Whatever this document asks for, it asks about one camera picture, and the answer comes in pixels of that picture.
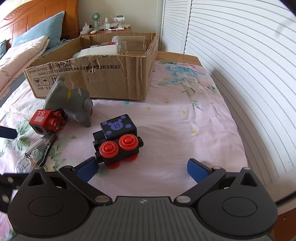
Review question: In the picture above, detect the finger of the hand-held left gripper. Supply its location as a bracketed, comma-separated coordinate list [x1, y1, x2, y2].
[0, 173, 25, 214]
[0, 126, 18, 140]

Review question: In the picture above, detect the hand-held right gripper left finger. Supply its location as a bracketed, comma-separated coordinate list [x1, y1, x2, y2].
[23, 157, 111, 206]

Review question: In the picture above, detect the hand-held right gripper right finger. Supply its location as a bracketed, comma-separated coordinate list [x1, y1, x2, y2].
[174, 159, 262, 206]

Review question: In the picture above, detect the black toy train block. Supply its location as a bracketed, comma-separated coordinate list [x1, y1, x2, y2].
[92, 114, 144, 170]

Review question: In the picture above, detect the brown cardboard box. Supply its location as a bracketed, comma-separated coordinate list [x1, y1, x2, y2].
[23, 32, 160, 101]

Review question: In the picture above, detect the white bottle with green label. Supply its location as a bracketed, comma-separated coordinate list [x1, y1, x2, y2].
[73, 44, 118, 58]

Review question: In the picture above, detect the clear plastic jar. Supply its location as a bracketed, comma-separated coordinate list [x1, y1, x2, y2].
[112, 35, 146, 52]

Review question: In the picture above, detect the clear correction tape dispenser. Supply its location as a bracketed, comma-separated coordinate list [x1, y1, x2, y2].
[16, 133, 58, 174]

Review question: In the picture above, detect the red toy train block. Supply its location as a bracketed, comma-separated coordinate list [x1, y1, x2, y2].
[29, 109, 69, 136]

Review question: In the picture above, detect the pink floral sheet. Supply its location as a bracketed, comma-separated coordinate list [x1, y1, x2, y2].
[0, 61, 249, 235]

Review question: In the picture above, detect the grey elephant toy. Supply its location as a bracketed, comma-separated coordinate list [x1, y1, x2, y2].
[43, 75, 94, 128]

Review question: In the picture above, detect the pink quilt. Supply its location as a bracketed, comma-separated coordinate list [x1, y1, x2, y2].
[0, 35, 50, 93]

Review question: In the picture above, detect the blue pillow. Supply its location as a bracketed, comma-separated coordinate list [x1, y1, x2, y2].
[11, 11, 65, 49]

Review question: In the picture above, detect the white louvered closet door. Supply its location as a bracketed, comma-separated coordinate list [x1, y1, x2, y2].
[184, 0, 296, 205]
[161, 0, 192, 55]

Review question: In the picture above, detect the wooden headboard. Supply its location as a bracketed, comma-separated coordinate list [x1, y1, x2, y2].
[0, 0, 79, 47]

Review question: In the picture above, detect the white charger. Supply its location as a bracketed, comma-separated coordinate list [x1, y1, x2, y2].
[80, 22, 93, 37]

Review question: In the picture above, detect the wooden nightstand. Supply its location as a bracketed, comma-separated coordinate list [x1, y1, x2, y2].
[79, 26, 132, 38]

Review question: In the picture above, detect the small green desk fan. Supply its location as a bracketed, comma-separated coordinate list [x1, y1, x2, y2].
[90, 12, 100, 31]

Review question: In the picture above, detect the white phone stand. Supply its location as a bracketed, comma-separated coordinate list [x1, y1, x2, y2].
[114, 14, 125, 30]

